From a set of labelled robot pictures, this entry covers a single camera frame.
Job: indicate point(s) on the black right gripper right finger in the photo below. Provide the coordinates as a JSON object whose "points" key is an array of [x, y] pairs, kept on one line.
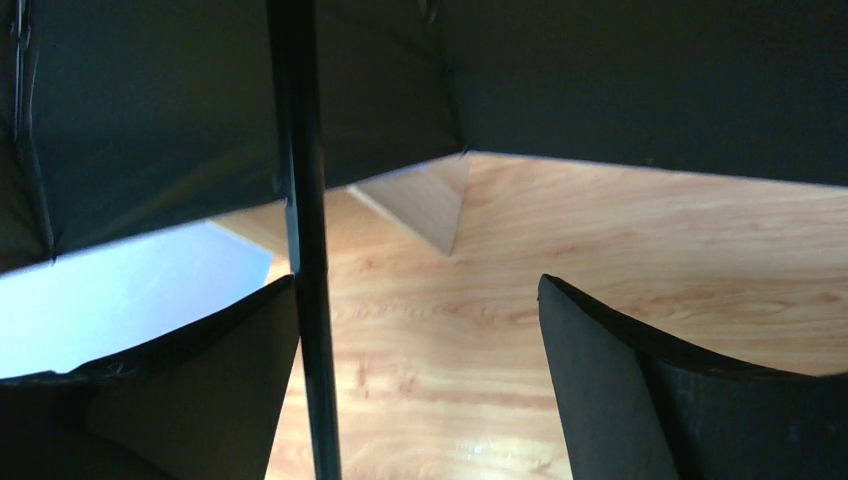
{"points": [[638, 403]]}

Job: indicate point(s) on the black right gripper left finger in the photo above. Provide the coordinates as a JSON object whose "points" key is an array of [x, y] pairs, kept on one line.
{"points": [[200, 402]]}

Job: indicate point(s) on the lavender folding umbrella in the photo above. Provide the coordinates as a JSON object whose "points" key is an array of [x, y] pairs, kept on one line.
{"points": [[119, 118]]}

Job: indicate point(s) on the wooden shelf unit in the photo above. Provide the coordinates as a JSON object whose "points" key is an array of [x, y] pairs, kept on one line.
{"points": [[425, 199]]}

